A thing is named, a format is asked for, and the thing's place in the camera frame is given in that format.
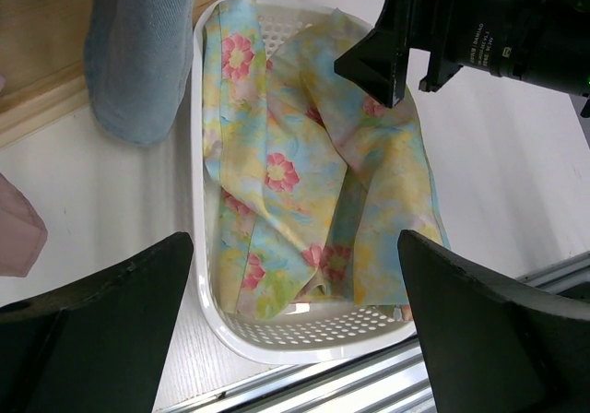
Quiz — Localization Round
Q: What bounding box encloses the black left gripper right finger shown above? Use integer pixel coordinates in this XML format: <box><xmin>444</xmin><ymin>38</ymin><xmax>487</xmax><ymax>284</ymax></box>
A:
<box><xmin>397</xmin><ymin>230</ymin><xmax>589</xmax><ymax>412</ymax></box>

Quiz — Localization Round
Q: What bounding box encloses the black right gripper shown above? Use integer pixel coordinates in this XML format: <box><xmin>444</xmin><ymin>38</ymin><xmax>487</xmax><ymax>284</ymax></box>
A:
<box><xmin>334</xmin><ymin>0</ymin><xmax>549</xmax><ymax>108</ymax></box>

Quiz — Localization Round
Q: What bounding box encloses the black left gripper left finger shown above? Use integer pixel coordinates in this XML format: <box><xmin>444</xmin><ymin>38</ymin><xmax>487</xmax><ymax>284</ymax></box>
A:
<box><xmin>1</xmin><ymin>232</ymin><xmax>194</xmax><ymax>412</ymax></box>

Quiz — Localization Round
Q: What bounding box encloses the floral pastel skirt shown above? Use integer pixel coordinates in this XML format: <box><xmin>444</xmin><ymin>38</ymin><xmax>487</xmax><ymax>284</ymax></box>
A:
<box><xmin>203</xmin><ymin>0</ymin><xmax>444</xmax><ymax>320</ymax></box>

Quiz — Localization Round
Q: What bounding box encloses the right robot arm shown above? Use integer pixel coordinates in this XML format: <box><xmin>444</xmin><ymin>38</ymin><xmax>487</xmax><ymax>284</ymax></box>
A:
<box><xmin>334</xmin><ymin>0</ymin><xmax>589</xmax><ymax>108</ymax></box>

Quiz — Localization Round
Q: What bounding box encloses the pink pleated dress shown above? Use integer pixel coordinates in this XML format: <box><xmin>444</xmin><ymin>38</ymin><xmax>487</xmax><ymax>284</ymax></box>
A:
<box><xmin>0</xmin><ymin>175</ymin><xmax>48</xmax><ymax>277</ymax></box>

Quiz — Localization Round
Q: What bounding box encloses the white perforated plastic basket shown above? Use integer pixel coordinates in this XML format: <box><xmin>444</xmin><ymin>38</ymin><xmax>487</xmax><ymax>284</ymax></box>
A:
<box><xmin>190</xmin><ymin>5</ymin><xmax>417</xmax><ymax>365</ymax></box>

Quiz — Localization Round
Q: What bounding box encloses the light blue denim garment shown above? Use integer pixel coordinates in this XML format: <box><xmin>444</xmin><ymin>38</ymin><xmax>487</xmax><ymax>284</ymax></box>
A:
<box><xmin>83</xmin><ymin>0</ymin><xmax>195</xmax><ymax>146</ymax></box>

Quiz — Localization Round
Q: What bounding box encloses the wooden clothes rack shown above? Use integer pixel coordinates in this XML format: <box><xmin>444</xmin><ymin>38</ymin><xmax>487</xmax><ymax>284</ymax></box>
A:
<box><xmin>1</xmin><ymin>0</ymin><xmax>217</xmax><ymax>145</ymax></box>

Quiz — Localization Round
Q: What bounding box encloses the aluminium rail frame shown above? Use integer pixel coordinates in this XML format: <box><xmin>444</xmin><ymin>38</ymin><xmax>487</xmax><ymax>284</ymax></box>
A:
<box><xmin>151</xmin><ymin>251</ymin><xmax>590</xmax><ymax>413</ymax></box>

